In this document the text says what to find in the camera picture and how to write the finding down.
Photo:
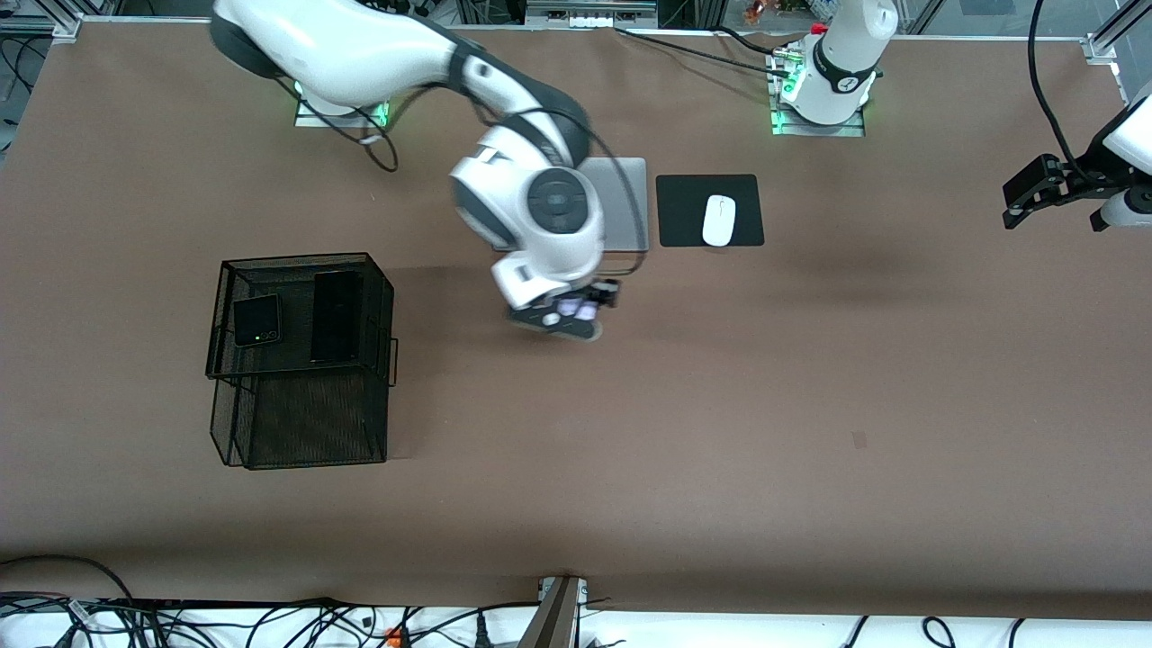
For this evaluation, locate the black slab smartphone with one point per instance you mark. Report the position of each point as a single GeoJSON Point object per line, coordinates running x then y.
{"type": "Point", "coordinates": [336, 315]}

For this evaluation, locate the white computer mouse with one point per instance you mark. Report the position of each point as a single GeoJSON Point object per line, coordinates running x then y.
{"type": "Point", "coordinates": [718, 220]}

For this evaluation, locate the aluminium camera post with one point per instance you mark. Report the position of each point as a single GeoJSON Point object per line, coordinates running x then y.
{"type": "Point", "coordinates": [553, 621]}

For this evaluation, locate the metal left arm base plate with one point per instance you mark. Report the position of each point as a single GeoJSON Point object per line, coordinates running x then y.
{"type": "Point", "coordinates": [850, 130]}

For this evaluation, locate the black flip phone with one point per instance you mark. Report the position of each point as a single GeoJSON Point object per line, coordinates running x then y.
{"type": "Point", "coordinates": [256, 319]}

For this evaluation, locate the grey socket box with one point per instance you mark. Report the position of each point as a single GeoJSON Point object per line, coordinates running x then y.
{"type": "Point", "coordinates": [589, 9]}

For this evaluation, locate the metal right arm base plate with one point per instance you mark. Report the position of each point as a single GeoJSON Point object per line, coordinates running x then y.
{"type": "Point", "coordinates": [310, 121]}

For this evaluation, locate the aluminium frame profile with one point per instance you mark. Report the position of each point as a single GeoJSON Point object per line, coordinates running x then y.
{"type": "Point", "coordinates": [63, 27]}
{"type": "Point", "coordinates": [1102, 45]}

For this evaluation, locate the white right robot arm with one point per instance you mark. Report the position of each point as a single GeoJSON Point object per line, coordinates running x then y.
{"type": "Point", "coordinates": [360, 45]}

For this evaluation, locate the silver closed laptop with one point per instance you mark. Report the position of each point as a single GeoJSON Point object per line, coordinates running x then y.
{"type": "Point", "coordinates": [625, 207]}

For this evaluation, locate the black mouse pad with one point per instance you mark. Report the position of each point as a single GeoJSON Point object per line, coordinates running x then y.
{"type": "Point", "coordinates": [679, 211]}

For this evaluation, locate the lilac flip phone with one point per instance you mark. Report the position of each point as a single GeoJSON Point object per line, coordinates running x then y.
{"type": "Point", "coordinates": [576, 310]}

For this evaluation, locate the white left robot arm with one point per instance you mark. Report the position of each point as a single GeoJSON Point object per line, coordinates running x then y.
{"type": "Point", "coordinates": [846, 54]}

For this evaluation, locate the black power strip bar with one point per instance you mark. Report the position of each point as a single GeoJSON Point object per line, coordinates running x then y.
{"type": "Point", "coordinates": [225, 602]}

